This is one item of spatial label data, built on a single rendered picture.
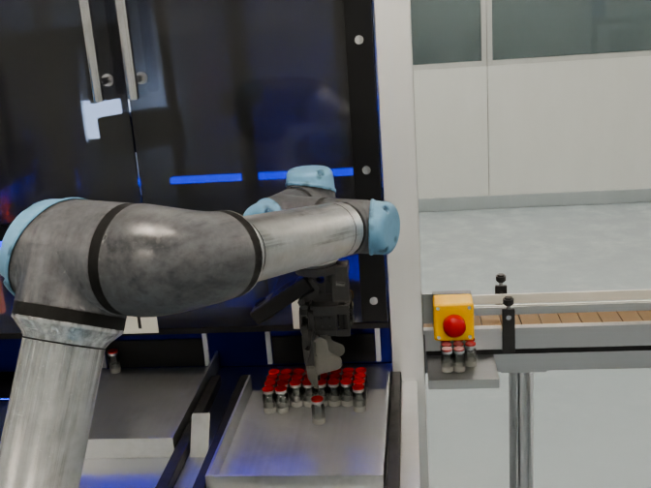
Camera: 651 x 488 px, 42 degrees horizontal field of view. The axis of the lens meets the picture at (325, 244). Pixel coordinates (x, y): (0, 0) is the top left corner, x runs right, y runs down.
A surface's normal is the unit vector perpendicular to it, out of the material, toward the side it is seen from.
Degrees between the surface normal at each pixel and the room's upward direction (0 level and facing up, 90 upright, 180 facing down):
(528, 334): 90
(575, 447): 0
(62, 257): 72
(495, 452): 0
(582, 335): 90
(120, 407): 0
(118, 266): 78
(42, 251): 63
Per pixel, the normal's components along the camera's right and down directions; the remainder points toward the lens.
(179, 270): 0.37, 0.18
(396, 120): -0.09, 0.29
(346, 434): -0.07, -0.96
